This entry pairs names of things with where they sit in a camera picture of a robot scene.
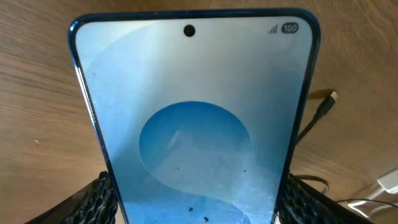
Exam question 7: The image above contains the white power strip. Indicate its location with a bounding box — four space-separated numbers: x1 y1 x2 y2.
377 169 398 194

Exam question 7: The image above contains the blue Galaxy smartphone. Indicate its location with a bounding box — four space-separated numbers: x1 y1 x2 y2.
68 8 321 223

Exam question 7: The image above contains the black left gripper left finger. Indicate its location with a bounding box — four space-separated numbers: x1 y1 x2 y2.
26 171 118 224

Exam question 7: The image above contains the black charging cable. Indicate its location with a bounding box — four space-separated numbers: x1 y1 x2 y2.
289 90 398 209

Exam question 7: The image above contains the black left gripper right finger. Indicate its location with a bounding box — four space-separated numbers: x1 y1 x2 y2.
278 174 373 224

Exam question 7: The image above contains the white power strip cord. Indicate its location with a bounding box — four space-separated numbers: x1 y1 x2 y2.
346 186 398 218

